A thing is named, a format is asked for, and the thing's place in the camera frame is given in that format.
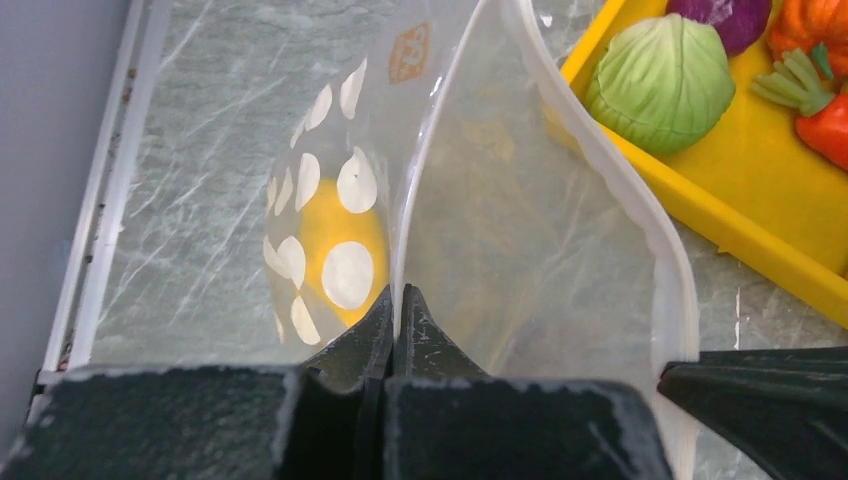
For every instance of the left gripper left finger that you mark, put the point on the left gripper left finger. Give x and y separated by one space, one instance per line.
361 352

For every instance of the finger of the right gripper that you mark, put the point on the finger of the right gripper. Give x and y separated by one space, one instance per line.
786 409

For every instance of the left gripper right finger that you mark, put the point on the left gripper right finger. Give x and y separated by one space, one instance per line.
422 349

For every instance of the yellow lemon toy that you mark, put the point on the yellow lemon toy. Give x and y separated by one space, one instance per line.
326 223

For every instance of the clear zip top bag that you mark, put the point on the clear zip top bag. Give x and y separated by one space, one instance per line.
538 248

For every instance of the orange carrot toy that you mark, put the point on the orange carrot toy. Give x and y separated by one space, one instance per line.
797 82

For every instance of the green cabbage toy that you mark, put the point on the green cabbage toy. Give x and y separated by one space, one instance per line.
662 84

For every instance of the yellow plastic tray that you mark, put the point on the yellow plastic tray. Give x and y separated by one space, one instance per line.
757 192

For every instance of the orange pumpkin toy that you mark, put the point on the orange pumpkin toy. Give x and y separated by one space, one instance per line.
804 24

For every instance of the purple onion toy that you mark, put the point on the purple onion toy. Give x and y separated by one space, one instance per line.
739 23

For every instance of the aluminium frame rail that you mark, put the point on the aluminium frame rail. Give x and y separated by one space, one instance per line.
80 303

